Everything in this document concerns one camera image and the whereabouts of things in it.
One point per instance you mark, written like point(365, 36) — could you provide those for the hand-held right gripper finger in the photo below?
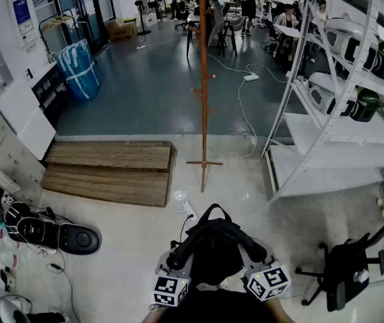
point(270, 256)
point(244, 256)

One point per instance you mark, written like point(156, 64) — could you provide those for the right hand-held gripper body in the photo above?
point(267, 281)

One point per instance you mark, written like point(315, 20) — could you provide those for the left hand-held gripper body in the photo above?
point(170, 289)

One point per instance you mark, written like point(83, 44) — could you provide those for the black backpack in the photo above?
point(215, 247)

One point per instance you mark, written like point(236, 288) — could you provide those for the wooden coat rack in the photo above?
point(204, 113)

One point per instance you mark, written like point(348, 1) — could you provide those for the person's right forearm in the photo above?
point(279, 313)

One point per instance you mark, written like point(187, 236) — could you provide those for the person's left forearm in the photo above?
point(151, 316)

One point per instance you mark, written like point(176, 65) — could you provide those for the person's torso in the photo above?
point(219, 306)

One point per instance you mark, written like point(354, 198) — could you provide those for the white power strip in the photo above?
point(251, 77)
point(190, 210)

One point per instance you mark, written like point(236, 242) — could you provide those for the black office chair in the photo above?
point(347, 268)

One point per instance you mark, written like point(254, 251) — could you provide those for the black oval floor device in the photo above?
point(79, 239)

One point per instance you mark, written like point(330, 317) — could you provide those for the wooden stepped platform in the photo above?
point(111, 177)

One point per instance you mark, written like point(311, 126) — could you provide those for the white metal shelving unit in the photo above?
point(316, 167)

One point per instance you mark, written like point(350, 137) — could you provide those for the white robot head shell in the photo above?
point(320, 79)
point(343, 24)

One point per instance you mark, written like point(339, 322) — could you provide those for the white counter cabinet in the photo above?
point(27, 113)

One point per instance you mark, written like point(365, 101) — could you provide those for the black storage shelf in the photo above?
point(48, 93)

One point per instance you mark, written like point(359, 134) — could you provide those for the blue wrapped roll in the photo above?
point(79, 69)

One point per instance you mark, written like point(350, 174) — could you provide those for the white table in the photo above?
point(289, 30)

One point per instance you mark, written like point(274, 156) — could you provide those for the cardboard box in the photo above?
point(121, 30)

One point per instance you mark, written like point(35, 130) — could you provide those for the grey chair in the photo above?
point(217, 15)

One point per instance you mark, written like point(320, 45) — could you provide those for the black-legged table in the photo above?
point(193, 18)

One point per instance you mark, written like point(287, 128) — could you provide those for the glass double door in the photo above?
point(87, 8)

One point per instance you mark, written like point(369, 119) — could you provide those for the black frame trolley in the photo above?
point(55, 20)

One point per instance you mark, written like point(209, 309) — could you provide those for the blue wall poster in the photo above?
point(22, 12)

